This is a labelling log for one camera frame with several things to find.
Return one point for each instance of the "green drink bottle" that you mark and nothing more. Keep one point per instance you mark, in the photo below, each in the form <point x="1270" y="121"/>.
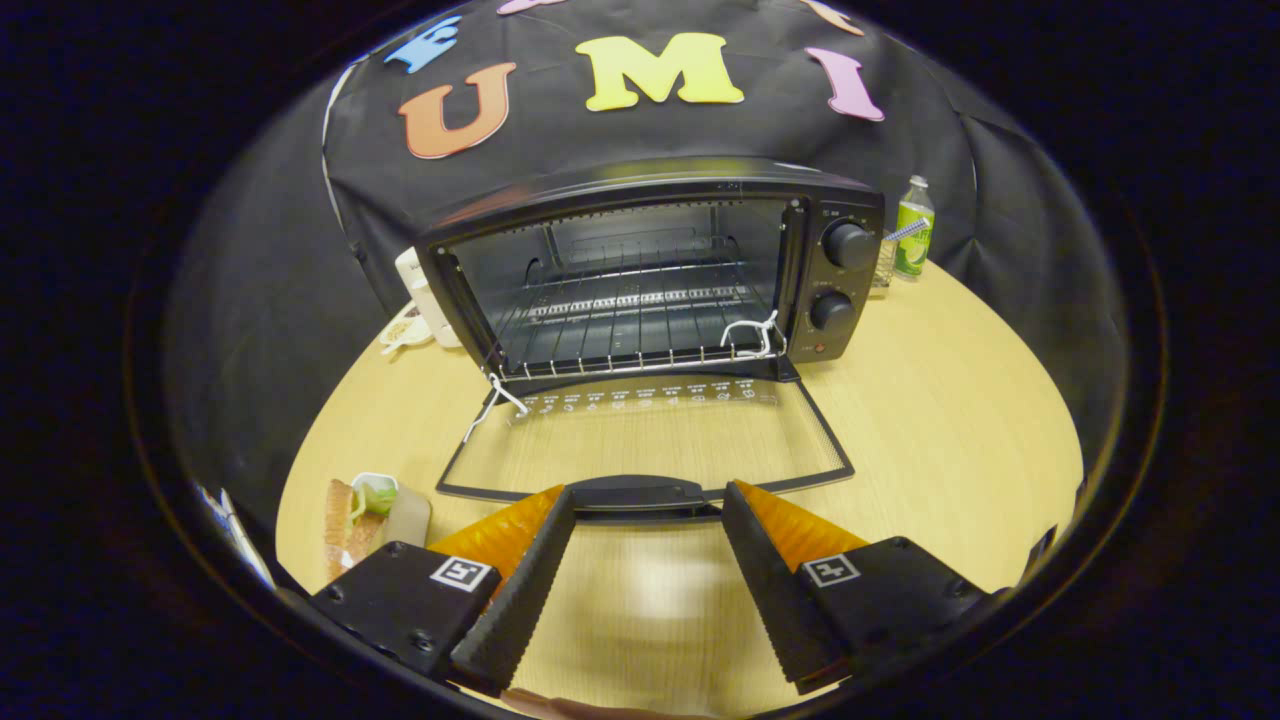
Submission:
<point x="915" y="225"/>

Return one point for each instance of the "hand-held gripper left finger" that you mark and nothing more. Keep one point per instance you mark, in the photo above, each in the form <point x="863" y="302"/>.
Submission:
<point x="515" y="600"/>

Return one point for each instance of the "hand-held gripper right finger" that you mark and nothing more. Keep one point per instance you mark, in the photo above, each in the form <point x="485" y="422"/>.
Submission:
<point x="775" y="600"/>

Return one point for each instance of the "striped straw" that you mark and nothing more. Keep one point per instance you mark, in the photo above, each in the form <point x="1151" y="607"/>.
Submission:
<point x="905" y="230"/>

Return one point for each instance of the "white rectangular tray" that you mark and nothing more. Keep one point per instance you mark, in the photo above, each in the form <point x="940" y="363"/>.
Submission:
<point x="410" y="515"/>

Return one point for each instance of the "white pop-up toaster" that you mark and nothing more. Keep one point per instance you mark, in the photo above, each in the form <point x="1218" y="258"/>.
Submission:
<point x="420" y="290"/>

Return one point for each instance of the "small white dish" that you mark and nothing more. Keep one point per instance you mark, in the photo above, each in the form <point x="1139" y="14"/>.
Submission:
<point x="405" y="328"/>

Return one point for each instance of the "black toaster oven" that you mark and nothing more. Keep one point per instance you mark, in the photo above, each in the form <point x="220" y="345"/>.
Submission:
<point x="650" y="180"/>

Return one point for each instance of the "white bread sandwich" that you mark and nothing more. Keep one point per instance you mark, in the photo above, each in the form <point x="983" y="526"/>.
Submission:
<point x="340" y="520"/>

